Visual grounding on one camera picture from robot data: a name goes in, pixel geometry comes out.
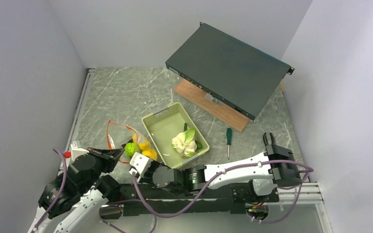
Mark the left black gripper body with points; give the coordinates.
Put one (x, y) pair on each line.
(104, 165)

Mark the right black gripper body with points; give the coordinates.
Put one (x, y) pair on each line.
(148, 179)

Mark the light green pepper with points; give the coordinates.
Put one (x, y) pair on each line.
(131, 149)

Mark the clear orange zip bag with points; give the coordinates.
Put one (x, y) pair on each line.
(118, 135)

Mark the small yellow pepper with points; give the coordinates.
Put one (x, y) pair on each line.
(151, 153)

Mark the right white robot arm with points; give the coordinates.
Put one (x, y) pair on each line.
(275, 167)

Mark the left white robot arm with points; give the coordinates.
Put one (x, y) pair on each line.
(84, 186)

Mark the green plastic basket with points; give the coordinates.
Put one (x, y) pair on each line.
(164, 125)

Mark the white cauliflower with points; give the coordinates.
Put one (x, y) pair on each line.
(184, 143)

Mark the dark green cucumber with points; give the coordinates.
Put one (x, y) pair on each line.
(198, 144)

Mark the brown wooden board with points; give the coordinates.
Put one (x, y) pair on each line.
(221, 111)

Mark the black pliers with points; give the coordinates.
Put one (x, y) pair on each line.
(268, 139)

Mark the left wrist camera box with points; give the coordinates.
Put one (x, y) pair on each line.
(74, 153)

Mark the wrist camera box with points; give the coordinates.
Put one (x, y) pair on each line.
(74, 153)
(139, 164)

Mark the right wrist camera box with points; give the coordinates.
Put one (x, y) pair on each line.
(139, 164)

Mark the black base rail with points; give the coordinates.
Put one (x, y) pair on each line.
(233, 198)

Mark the green handled screwdriver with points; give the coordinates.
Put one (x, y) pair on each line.
(229, 141)

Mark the black network switch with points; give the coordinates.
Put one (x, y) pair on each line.
(236, 73)

